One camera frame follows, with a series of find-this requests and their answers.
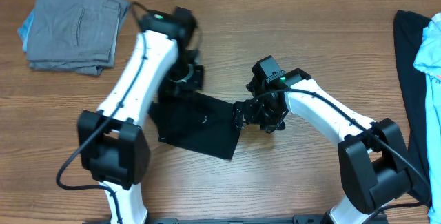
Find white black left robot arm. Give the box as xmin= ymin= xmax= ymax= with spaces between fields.
xmin=77 ymin=7 xmax=203 ymax=223

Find black t-shirt with logo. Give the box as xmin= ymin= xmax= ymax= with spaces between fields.
xmin=149 ymin=93 xmax=240 ymax=160

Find folded grey trousers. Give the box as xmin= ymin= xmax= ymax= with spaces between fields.
xmin=26 ymin=0 xmax=130 ymax=76

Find folded light blue garment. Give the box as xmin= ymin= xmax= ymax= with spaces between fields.
xmin=17 ymin=10 xmax=34 ymax=52

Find black garment at right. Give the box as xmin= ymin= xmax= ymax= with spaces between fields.
xmin=393 ymin=9 xmax=433 ymax=208

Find light blue printed shirt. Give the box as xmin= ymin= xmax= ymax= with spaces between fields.
xmin=413 ymin=13 xmax=440 ymax=224

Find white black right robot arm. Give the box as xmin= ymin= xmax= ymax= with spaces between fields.
xmin=233 ymin=56 xmax=416 ymax=223

